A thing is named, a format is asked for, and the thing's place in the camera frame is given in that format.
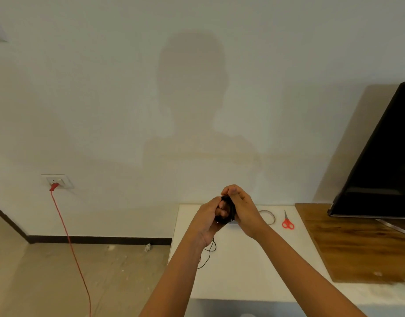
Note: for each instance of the person's left forearm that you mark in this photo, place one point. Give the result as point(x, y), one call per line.
point(176, 280)

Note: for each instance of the white wall socket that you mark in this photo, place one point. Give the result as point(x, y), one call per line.
point(65, 181)

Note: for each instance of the silver television stand leg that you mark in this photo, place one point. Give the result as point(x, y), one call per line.
point(395, 227)

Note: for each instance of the clear tape roll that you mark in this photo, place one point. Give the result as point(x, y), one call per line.
point(272, 216)

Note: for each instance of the person's right hand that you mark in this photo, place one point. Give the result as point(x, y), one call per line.
point(248, 216)

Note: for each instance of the white scrap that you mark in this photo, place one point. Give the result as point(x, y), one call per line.
point(147, 247)

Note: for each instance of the person's grey trouser leg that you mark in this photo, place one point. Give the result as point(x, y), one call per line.
point(248, 315)

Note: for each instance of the person's right forearm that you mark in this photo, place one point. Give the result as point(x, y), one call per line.
point(304, 274)

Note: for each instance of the red scissors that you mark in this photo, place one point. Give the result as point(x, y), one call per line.
point(286, 218)

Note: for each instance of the black television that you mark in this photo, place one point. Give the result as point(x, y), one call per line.
point(384, 161)

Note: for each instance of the person's left hand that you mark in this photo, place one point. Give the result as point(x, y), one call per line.
point(205, 224)

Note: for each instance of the wooden board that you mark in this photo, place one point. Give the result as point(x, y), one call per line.
point(361, 247)

